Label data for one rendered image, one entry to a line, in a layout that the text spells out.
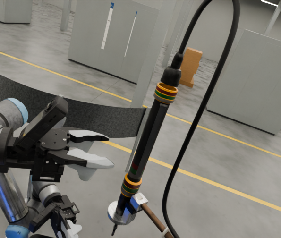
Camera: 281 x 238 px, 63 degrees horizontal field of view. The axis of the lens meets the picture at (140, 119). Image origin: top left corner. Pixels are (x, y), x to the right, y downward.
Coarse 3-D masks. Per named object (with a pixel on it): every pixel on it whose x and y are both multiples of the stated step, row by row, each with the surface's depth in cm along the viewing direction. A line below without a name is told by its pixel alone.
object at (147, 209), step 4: (144, 204) 53; (144, 208) 52; (148, 208) 52; (148, 212) 51; (152, 212) 51; (148, 216) 51; (152, 216) 50; (156, 216) 51; (152, 220) 50; (156, 220) 50; (156, 224) 49; (160, 224) 49; (160, 228) 49; (164, 228) 48; (168, 232) 48; (164, 236) 48; (168, 236) 47; (172, 236) 47
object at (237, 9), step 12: (204, 0) 38; (192, 24) 40; (228, 36) 35; (180, 48) 42; (228, 48) 35; (216, 72) 37; (204, 96) 39; (204, 108) 39; (192, 132) 41; (180, 156) 44; (168, 180) 46; (168, 192) 47; (168, 228) 47
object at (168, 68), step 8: (176, 56) 42; (176, 64) 42; (168, 72) 43; (176, 72) 42; (160, 80) 45; (168, 80) 43; (176, 80) 43; (120, 200) 57; (128, 200) 56; (120, 208) 57
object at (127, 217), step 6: (132, 198) 54; (144, 198) 54; (114, 204) 61; (126, 204) 55; (132, 204) 54; (138, 204) 52; (108, 210) 59; (114, 210) 59; (126, 210) 56; (132, 210) 53; (138, 210) 53; (108, 216) 58; (114, 216) 58; (120, 216) 58; (126, 216) 56; (132, 216) 57; (114, 222) 57; (120, 222) 57; (126, 222) 56
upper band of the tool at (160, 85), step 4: (160, 84) 47; (164, 84) 47; (164, 88) 43; (168, 88) 48; (172, 88) 47; (176, 88) 46; (160, 92) 44; (172, 92) 44; (176, 92) 44; (172, 96) 44; (172, 100) 45
